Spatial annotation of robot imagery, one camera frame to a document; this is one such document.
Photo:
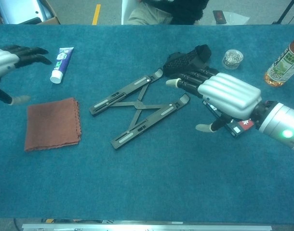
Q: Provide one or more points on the black wrist brace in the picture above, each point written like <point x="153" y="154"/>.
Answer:
<point x="183" y="60"/>

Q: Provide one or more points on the white plastic device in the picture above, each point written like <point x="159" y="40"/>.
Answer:
<point x="17" y="9"/>

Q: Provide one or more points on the white chair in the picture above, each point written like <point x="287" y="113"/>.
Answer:
<point x="124" y="14"/>

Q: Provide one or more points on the red black printed box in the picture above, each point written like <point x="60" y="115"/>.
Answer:
<point x="241" y="126"/>

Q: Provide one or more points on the amber tea bottle green label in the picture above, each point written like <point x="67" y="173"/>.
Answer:
<point x="282" y="65"/>

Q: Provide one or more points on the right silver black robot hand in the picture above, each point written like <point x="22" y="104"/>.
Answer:
<point x="229" y="96"/>

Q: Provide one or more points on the black tripod leg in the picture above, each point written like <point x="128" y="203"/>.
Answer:
<point x="285" y="10"/>

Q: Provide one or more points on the purple white toothpaste tube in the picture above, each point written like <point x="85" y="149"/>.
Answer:
<point x="61" y="62"/>

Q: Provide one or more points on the dark red phone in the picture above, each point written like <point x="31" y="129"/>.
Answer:
<point x="219" y="16"/>

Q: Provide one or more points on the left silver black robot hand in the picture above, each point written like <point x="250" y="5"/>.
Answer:
<point x="2" y="62"/>

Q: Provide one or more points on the yellow floor tape strip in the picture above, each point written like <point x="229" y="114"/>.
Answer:
<point x="96" y="14"/>

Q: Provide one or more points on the teal table cloth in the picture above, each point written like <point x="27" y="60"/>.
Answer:
<point x="147" y="192"/>

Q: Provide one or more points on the clear plastic bag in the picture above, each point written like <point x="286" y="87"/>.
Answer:
<point x="236" y="19"/>

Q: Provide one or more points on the seated person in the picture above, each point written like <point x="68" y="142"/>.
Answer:
<point x="180" y="12"/>

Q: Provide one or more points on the black folding laptop stand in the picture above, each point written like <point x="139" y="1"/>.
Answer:
<point x="137" y="104"/>

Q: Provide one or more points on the brown folded cloth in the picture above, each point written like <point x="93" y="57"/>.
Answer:
<point x="53" y="124"/>

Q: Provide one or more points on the brown cardboard box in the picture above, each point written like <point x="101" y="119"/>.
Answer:
<point x="51" y="20"/>

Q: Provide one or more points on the clear jar of paper clips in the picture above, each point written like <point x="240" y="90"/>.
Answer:
<point x="232" y="59"/>

